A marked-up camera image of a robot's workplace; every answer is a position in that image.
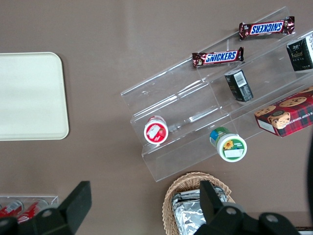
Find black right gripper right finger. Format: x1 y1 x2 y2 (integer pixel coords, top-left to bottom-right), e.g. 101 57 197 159
193 180 247 235

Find green lid yogurt cup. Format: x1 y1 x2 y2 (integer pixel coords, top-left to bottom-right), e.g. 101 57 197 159
209 126 247 163

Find clear acrylic stepped shelf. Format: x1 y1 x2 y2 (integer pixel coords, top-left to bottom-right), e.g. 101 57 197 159
120 6 313 182

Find stacked aluminium foil containers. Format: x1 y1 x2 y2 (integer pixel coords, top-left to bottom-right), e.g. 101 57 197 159
171 185 229 235

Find red tartan cookie box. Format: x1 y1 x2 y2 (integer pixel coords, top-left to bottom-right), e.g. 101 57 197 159
254 85 313 138

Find clear acrylic bottle rack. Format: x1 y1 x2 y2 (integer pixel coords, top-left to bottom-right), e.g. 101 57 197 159
0 194 59 215

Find Snickers bar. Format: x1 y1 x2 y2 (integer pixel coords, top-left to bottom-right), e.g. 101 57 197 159
191 47 245 69
239 16 296 41

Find cream plastic tray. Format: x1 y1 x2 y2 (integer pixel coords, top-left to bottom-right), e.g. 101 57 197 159
0 51 70 141

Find small black carton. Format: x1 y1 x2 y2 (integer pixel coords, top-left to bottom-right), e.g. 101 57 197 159
286 33 313 72
224 69 254 102

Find oval tan wicker basket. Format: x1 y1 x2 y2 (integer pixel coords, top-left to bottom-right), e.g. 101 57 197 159
162 171 236 235

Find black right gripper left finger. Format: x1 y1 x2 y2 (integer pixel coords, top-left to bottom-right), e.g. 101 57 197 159
31 181 92 235

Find red lid yogurt cup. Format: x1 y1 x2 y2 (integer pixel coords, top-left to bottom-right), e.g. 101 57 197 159
143 116 169 145

